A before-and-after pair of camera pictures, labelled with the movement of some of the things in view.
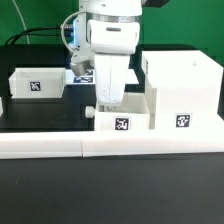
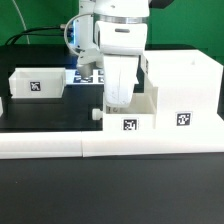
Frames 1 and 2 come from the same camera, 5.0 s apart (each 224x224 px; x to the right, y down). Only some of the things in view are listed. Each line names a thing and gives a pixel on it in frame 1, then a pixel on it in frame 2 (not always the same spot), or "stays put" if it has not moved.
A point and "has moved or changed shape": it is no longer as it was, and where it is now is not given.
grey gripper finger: (110, 108) -> (118, 109)
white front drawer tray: (133, 114) has moved or changed shape
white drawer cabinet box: (188, 88) stays put
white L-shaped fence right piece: (151, 142) stays put
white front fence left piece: (41, 145) stays put
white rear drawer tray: (37, 82) stays put
